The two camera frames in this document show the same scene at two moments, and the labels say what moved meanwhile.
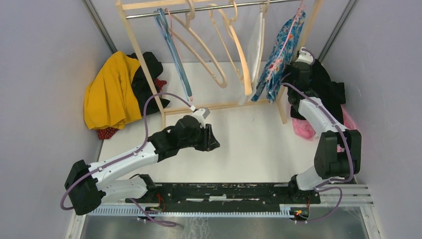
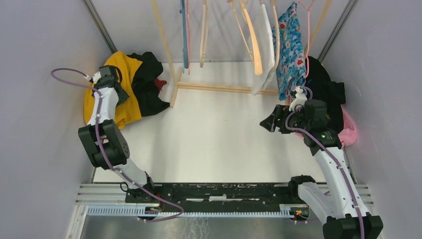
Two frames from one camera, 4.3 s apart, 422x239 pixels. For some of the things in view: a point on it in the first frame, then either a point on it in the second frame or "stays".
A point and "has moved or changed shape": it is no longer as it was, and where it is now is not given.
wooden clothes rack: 126,5 -> 179,84
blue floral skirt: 281,55 has moved or changed shape
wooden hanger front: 229,24 -> 257,60
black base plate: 226,197 stays
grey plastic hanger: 161,17 -> 182,10
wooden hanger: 262,48 -> 273,3
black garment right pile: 333,94 stays
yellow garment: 110,100 stays
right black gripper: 288,71 -> 269,122
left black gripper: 209,142 -> 123,97
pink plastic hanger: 301,5 -> 308,10
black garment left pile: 142,87 stays
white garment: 253,57 -> 262,20
